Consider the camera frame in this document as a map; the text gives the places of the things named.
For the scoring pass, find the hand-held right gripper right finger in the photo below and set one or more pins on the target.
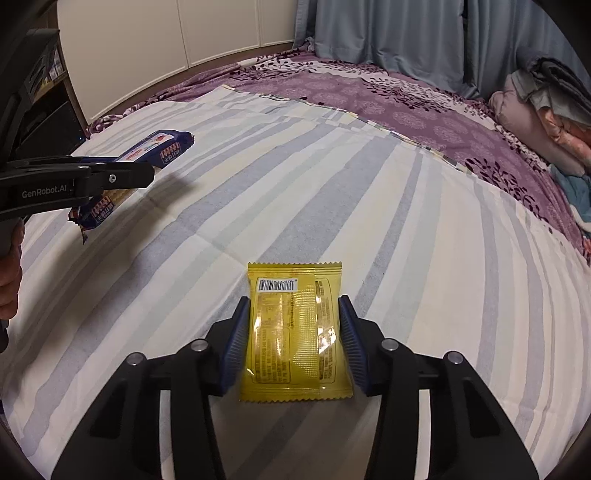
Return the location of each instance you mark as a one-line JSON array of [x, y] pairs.
[[354, 346]]

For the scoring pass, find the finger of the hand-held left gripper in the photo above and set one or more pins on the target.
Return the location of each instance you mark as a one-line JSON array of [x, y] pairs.
[[92, 160], [124, 177]]

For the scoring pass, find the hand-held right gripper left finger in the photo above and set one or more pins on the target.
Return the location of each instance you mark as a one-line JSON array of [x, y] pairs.
[[235, 346]]

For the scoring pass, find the dark blue snack packet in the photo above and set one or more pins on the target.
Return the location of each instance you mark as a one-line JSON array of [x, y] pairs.
[[171, 145]]

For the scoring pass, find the yellow snack packet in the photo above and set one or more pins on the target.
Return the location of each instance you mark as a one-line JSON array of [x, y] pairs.
[[291, 332]]

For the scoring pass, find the person's left hand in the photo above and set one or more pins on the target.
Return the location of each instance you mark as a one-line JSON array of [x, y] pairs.
[[11, 281]]

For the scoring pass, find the dark shelf unit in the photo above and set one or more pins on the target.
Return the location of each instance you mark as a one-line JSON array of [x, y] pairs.
[[53, 110]]

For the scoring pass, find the white wardrobe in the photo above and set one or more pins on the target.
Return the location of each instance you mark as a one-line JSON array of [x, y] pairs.
[[161, 41]]

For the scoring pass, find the purple floral bed sheet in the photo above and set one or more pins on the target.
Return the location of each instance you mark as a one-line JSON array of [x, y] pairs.
[[392, 106]]

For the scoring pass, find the pink floral folded quilt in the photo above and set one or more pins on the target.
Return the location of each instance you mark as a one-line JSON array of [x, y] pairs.
[[568, 134]]

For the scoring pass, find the pale green folded blanket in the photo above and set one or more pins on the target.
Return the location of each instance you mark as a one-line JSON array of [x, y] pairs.
[[531, 92]]

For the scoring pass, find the blue curtain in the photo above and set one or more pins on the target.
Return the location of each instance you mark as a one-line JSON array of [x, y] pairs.
[[415, 41]]

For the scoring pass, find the dark grey folded blanket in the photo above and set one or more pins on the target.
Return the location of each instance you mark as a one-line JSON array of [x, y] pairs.
[[561, 78]]

